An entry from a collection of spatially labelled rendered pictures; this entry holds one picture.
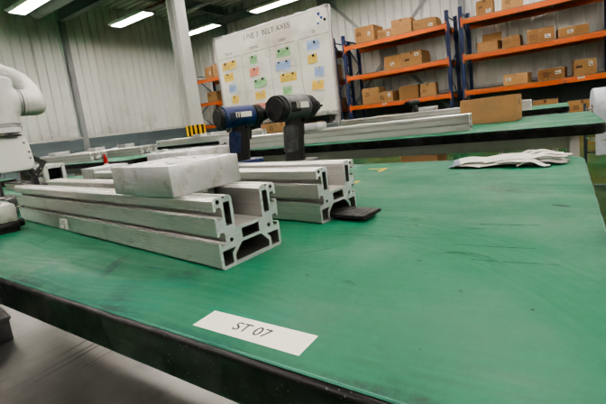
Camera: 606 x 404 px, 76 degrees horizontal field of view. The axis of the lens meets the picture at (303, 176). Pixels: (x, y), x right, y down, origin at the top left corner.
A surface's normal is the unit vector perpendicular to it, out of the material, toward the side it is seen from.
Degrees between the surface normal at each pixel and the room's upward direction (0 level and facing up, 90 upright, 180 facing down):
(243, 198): 90
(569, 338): 0
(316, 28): 90
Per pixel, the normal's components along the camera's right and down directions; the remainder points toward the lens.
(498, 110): -0.61, 0.17
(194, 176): 0.76, 0.00
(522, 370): -0.12, -0.98
